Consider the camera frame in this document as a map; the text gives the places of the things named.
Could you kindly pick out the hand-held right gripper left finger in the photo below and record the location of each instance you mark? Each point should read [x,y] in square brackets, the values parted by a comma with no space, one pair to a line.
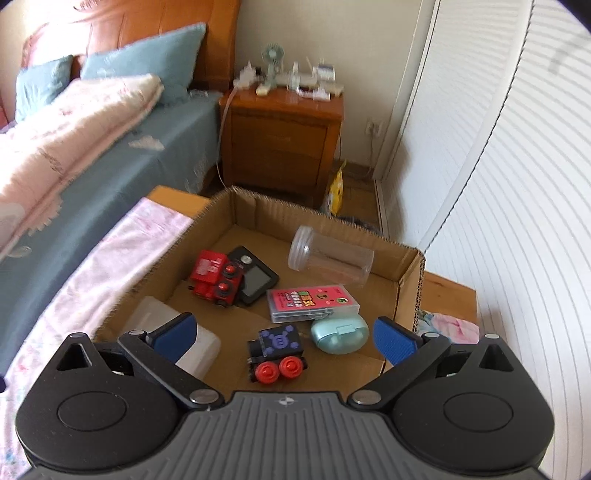
[175,339]

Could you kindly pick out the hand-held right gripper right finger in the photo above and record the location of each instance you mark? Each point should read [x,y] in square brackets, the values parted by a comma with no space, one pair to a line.
[392,344]

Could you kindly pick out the white translucent plastic box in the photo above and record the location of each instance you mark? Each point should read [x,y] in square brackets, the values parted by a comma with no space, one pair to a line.
[147,314]

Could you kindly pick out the mint green plastic case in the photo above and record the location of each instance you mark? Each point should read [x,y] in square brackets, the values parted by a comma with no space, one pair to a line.
[339,336]

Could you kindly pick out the red toy train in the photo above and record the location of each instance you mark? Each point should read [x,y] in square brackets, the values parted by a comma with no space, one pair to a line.
[210,272]

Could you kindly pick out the red card box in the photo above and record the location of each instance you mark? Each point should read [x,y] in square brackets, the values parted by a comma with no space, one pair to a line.
[309,302]

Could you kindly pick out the black toy car red wheels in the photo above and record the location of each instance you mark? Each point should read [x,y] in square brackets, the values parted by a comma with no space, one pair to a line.
[277,344]

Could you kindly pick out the clear plastic jar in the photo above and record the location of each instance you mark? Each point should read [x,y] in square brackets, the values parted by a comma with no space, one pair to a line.
[332,258]

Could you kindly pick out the cardboard box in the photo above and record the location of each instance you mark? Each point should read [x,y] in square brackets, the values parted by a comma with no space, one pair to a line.
[258,217]

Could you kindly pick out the black digital timer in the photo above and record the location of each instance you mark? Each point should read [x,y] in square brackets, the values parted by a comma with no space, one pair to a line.
[256,279]

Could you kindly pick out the yellow bag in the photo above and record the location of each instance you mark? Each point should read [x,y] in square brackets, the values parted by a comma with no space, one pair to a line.
[337,189]

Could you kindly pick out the blue bed sheet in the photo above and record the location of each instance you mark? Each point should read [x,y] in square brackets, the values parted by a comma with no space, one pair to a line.
[152,157]

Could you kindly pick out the white louvered wardrobe door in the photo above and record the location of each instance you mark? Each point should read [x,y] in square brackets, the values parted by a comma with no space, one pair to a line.
[521,184]

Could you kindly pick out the wooden nightstand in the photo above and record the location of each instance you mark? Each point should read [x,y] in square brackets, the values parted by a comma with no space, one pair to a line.
[277,138]

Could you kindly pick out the pink floral quilt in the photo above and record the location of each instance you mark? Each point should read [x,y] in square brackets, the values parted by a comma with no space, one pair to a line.
[69,129]

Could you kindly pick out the small beige box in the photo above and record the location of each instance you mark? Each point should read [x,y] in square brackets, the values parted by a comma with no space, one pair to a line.
[334,88]

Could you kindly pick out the white power strip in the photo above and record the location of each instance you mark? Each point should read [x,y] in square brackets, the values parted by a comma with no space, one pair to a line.
[244,78]

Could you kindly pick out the white small device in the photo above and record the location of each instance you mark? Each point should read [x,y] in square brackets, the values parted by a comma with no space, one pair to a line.
[323,74]

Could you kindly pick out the large blue pillow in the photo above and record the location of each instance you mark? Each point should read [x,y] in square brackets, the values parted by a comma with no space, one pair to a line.
[152,60]

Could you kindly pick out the small clear bottle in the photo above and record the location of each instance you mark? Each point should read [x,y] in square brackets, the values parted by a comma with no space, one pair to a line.
[294,78]

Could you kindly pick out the small blue pillow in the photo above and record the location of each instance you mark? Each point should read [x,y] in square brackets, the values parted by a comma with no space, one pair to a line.
[41,87]

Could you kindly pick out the small green desk fan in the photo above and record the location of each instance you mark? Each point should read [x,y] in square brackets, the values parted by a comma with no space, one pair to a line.
[272,55]

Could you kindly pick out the wooden bed headboard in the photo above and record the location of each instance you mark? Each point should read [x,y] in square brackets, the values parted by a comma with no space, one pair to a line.
[152,18]

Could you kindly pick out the white wall outlet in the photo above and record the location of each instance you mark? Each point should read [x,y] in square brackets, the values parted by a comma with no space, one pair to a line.
[374,128]

